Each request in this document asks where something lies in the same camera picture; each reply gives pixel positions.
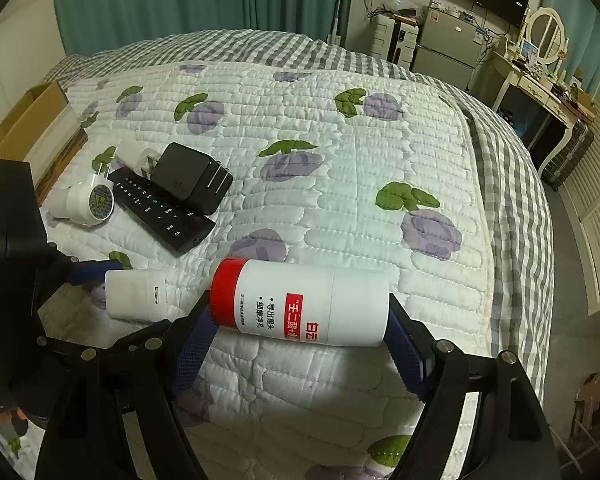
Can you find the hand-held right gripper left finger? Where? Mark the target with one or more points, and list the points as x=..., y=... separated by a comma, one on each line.
x=194, y=352

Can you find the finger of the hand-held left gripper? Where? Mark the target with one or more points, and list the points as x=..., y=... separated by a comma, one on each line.
x=87, y=355
x=96, y=270

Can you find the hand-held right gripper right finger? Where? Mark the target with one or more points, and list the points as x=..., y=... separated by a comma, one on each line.
x=406, y=357

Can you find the white power bank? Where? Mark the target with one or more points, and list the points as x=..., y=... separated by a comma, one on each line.
x=145, y=295

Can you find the white bottle with red cap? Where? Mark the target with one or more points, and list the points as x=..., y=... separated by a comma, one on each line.
x=307, y=302

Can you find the round white plug adapter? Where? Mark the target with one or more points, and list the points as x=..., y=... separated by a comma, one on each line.
x=82, y=202

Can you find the black remote control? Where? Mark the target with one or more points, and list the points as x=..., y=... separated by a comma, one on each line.
x=157, y=207

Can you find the white charger plug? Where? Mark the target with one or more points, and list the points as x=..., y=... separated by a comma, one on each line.
x=132, y=160

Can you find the black charger plug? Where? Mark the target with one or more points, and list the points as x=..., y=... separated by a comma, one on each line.
x=182, y=175

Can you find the cardboard box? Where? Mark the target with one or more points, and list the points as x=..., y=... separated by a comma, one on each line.
x=25, y=120

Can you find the wooden folding chair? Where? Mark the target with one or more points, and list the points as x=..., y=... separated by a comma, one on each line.
x=595, y=410

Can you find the quilted floral blanket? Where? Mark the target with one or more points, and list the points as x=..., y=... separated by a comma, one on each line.
x=330, y=160

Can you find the dark suitcase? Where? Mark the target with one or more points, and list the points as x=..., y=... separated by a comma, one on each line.
x=572, y=152

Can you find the green curtain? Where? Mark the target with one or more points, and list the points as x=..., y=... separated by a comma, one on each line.
x=180, y=0

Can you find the white dressing table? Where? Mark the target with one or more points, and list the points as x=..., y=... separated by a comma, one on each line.
x=530, y=87

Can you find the grey mini fridge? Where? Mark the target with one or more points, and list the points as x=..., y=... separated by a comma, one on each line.
x=445, y=47

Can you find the white suitcase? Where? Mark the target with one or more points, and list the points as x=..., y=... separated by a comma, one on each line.
x=392, y=40

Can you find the oval white mirror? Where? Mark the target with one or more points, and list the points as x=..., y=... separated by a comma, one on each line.
x=542, y=32

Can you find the blue curtain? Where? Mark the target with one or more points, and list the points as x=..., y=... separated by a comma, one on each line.
x=580, y=15

